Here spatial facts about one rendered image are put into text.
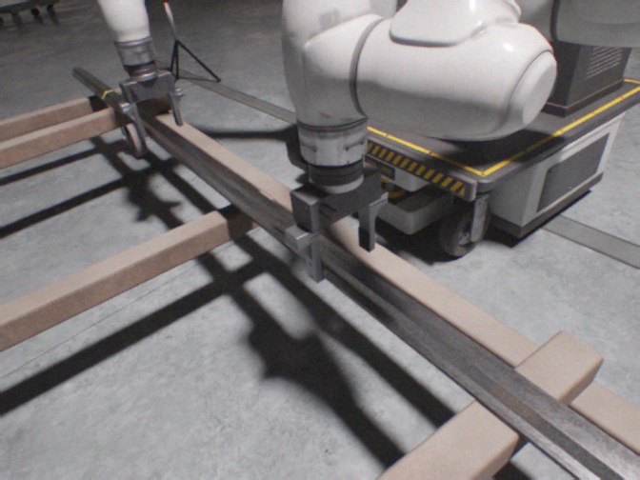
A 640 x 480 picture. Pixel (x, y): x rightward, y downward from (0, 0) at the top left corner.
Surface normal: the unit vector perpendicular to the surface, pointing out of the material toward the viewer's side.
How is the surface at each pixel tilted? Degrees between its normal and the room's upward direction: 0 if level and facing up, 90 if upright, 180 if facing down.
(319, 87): 96
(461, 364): 75
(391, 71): 69
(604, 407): 0
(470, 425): 0
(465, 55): 49
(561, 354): 0
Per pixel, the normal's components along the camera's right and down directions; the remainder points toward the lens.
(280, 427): -0.08, -0.79
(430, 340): -0.78, 0.21
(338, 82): -0.62, 0.56
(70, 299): 0.61, 0.43
